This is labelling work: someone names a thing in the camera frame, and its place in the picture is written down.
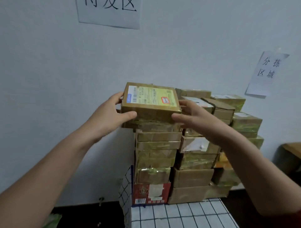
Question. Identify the person's left hand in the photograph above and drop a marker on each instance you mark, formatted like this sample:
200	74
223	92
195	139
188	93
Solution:
104	119

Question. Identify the person's right hand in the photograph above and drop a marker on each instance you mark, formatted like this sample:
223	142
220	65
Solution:
204	124

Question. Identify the person's left thumb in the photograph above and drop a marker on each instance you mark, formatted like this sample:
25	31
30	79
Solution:
127	115

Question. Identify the person's right thumb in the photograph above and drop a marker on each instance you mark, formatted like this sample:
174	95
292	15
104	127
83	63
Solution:
182	118

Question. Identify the cardboard parcel with yellow label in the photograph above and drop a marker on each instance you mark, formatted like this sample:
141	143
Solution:
151	101

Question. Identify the person's right forearm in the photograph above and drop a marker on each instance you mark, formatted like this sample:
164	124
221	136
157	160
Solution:
258	178

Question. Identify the person's left forearm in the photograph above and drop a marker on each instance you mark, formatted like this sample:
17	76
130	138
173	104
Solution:
44	178

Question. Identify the pile of taped cardboard boxes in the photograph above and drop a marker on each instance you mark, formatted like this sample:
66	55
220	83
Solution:
192	178

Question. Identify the red printed carton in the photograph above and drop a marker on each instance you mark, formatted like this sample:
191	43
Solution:
150	193

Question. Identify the small white paper sign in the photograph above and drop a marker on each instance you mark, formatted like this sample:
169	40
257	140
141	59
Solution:
265	75

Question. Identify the white checked tablecloth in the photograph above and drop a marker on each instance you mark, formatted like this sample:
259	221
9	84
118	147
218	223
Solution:
183	215

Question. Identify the large white paper sign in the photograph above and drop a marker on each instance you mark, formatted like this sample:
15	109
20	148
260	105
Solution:
110	14

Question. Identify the wooden table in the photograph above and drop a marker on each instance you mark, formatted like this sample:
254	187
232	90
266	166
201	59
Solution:
294	149

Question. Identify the green plastic bag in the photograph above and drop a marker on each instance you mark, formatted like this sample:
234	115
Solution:
53	221

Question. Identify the small metal wall fitting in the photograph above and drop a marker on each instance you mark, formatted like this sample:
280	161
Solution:
101	201

